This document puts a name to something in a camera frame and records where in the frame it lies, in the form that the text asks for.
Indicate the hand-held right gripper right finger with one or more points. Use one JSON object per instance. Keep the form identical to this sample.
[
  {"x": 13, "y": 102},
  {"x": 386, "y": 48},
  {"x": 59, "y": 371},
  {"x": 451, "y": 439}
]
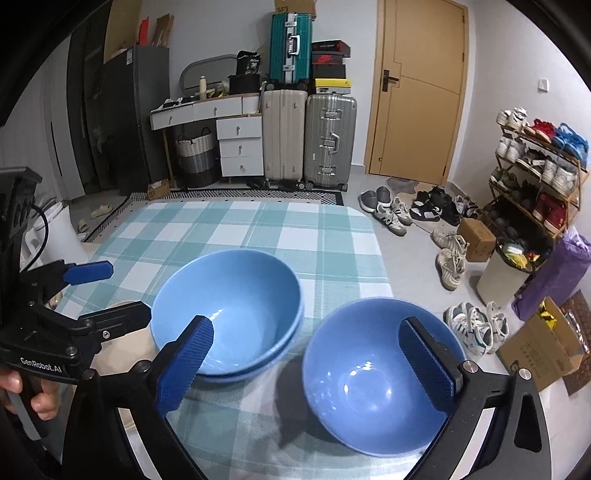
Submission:
[{"x": 427, "y": 364}]

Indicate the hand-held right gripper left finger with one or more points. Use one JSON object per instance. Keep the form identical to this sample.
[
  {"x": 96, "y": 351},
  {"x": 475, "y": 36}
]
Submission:
[{"x": 184, "y": 364}]

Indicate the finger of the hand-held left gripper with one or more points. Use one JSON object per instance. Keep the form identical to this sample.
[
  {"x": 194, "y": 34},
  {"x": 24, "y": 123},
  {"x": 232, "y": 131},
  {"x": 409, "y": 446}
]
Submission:
[
  {"x": 124, "y": 318},
  {"x": 90, "y": 272}
]

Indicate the cream speckled plate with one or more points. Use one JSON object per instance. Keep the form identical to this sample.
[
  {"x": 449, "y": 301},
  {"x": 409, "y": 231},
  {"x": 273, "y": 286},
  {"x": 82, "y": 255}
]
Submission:
[{"x": 115, "y": 351}]

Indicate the light blue bowl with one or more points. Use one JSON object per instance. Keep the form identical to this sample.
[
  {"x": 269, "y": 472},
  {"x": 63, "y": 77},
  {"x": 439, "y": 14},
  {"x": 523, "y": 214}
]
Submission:
[{"x": 249, "y": 300}]

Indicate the person's left hand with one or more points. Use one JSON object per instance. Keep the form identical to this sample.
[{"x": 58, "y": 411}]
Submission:
[{"x": 46, "y": 394}]

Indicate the beige slipper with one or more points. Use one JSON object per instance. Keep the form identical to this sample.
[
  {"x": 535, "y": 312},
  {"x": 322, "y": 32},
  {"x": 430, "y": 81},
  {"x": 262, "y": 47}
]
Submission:
[
  {"x": 100, "y": 210},
  {"x": 82, "y": 226}
]

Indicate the white electric kettle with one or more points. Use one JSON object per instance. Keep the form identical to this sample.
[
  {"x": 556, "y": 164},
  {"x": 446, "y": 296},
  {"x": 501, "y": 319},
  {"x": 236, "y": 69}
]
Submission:
[{"x": 60, "y": 235}]

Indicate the scattered pairs of shoes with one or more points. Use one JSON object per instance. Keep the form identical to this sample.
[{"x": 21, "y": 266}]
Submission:
[{"x": 448, "y": 267}]

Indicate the white trash bin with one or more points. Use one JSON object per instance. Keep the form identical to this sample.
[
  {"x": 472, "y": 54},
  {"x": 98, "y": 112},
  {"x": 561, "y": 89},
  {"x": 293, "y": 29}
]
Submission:
[{"x": 496, "y": 286}]

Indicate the open cardboard box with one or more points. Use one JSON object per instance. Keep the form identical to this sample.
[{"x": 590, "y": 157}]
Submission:
[{"x": 531, "y": 350}]

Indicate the small flat cardboard box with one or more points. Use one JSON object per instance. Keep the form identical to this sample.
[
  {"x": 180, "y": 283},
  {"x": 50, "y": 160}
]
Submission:
[{"x": 158, "y": 189}]

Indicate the small brown cardboard box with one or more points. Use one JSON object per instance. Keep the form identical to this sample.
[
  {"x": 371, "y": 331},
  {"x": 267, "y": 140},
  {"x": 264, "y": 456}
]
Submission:
[{"x": 478, "y": 240}]

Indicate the woven laundry basket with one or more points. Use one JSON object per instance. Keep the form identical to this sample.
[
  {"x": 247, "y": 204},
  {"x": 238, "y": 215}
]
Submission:
[{"x": 194, "y": 157}]

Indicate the teal checked tablecloth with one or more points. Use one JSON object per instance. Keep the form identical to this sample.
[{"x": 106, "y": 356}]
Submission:
[{"x": 258, "y": 226}]

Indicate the dark glass cabinet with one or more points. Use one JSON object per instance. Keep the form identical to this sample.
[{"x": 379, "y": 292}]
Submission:
[{"x": 87, "y": 115}]

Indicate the dark grey refrigerator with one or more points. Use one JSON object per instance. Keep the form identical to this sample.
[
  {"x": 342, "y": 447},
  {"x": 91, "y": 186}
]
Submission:
[{"x": 138, "y": 120}]

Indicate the purple plastic bag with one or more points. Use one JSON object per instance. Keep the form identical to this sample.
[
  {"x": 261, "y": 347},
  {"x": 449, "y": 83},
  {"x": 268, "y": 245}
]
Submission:
[{"x": 558, "y": 272}]

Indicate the brown patterned mat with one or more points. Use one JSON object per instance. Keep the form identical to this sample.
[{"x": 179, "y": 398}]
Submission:
[{"x": 582, "y": 314}]

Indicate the white drawer unit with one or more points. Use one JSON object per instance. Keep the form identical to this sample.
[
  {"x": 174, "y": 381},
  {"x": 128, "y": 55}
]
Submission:
[{"x": 240, "y": 147}]

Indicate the white vanity desk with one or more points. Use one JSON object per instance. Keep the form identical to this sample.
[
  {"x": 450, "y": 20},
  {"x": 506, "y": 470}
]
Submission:
[{"x": 217, "y": 108}]

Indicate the small cream bottle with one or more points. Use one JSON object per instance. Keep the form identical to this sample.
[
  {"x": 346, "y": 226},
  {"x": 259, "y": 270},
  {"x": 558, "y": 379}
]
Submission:
[{"x": 202, "y": 87}]

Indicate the oval grey mirror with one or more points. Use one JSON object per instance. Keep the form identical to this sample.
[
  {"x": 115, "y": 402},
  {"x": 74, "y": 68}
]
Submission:
[{"x": 203, "y": 69}]

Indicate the beige suitcase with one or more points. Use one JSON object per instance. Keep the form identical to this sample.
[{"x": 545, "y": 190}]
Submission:
[{"x": 284, "y": 134}]

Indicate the black fabric bag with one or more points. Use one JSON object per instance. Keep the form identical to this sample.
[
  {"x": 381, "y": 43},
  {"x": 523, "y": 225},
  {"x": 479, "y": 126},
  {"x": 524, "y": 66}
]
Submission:
[{"x": 244, "y": 85}]

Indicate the silver suitcase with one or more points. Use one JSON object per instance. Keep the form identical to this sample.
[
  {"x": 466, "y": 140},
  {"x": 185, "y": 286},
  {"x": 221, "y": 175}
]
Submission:
[{"x": 330, "y": 138}]

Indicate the wooden door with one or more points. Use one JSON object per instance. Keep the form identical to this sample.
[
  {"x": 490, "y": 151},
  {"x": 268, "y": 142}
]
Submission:
[{"x": 415, "y": 115}]

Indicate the black printed packet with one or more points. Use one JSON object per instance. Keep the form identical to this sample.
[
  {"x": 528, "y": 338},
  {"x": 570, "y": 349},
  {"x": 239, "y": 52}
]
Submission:
[{"x": 248, "y": 63}]

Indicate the rows of shelved sneakers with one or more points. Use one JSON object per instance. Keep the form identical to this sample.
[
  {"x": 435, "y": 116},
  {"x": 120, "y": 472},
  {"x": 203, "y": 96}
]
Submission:
[{"x": 545, "y": 129}]

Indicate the yellow white shoe box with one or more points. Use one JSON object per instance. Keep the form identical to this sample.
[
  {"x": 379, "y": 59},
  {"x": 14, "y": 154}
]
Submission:
[{"x": 332, "y": 86}]

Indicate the teal suitcase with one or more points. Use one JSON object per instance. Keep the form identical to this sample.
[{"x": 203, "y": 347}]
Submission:
[{"x": 291, "y": 50}]

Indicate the plain black shoe box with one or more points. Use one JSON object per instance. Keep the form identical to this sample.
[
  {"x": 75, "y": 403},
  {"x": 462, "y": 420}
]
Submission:
[{"x": 328, "y": 71}]

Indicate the red shoe box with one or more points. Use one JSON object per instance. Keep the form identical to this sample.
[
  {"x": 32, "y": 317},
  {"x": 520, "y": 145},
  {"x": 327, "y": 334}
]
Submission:
[{"x": 328, "y": 58}]

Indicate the black lidded shoe box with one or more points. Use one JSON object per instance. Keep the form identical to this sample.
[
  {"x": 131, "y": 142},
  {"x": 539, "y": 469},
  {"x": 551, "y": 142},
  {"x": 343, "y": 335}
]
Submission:
[{"x": 330, "y": 46}]

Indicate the cardboard box with print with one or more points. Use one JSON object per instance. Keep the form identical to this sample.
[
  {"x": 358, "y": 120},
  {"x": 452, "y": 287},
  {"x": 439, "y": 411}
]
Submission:
[{"x": 295, "y": 6}]

